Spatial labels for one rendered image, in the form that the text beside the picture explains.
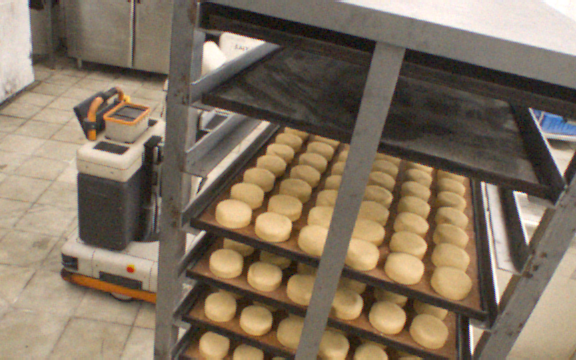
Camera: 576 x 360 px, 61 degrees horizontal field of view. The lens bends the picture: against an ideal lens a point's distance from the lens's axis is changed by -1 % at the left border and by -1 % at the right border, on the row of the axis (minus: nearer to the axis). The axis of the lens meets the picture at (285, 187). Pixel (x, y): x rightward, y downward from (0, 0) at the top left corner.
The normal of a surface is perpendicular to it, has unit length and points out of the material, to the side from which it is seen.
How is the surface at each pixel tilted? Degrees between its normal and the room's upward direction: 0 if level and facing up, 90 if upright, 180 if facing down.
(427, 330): 0
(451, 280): 0
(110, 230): 90
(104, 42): 89
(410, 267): 0
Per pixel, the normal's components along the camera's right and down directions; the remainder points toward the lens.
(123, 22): -0.03, 0.48
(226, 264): 0.17, -0.86
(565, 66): -0.29, 0.43
